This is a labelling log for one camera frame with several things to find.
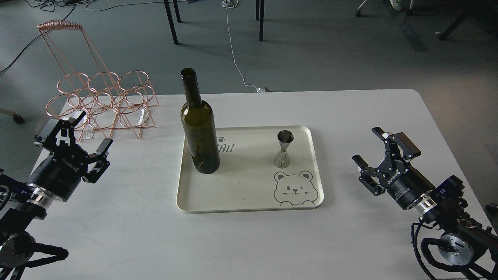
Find furniture caster at left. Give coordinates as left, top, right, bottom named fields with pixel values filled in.
left=0, top=108, right=25, bottom=124

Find silver metal jigger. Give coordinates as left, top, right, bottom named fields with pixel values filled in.
left=273, top=130, right=294, bottom=168

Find white floor cable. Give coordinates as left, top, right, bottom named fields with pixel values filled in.
left=221, top=0, right=274, bottom=93

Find black table legs left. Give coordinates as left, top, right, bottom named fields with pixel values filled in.
left=163, top=0, right=182, bottom=46

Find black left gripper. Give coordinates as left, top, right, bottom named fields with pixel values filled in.
left=27, top=110, right=113, bottom=202

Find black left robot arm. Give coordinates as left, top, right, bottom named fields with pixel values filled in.
left=0, top=110, right=112, bottom=280

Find black diagonal furniture leg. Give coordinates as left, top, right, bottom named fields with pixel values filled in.
left=438, top=10, right=471, bottom=41

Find cream bear serving tray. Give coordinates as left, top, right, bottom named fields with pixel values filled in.
left=176, top=125, right=324, bottom=213

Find dark green wine bottle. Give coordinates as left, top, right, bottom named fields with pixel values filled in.
left=180, top=67, right=220, bottom=174

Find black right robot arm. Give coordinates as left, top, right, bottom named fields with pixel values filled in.
left=352, top=126, right=497, bottom=280

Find black table legs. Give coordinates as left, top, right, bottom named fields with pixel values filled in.
left=163, top=0, right=182, bottom=46
left=255, top=0, right=265, bottom=42

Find black table legs right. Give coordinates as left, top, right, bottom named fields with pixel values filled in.
left=255, top=0, right=265, bottom=42

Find white chair base caster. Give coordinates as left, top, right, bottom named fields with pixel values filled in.
left=355, top=0, right=415, bottom=17

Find copper wire wine rack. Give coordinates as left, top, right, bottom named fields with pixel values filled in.
left=37, top=19, right=160, bottom=140

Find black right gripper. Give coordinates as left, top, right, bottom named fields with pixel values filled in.
left=352, top=126, right=435, bottom=210

